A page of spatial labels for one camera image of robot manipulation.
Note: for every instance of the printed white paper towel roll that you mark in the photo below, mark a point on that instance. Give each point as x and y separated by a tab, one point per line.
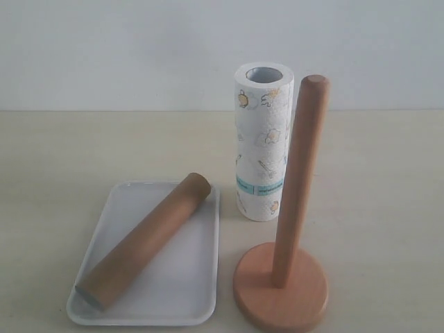
263	99

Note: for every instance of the wooden paper towel holder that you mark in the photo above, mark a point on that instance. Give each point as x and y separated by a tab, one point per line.
278	286

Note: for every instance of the brown cardboard tube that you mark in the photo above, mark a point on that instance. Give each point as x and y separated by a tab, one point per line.
116	272

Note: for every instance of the white rectangular plastic tray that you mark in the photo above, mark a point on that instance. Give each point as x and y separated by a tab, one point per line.
178	288

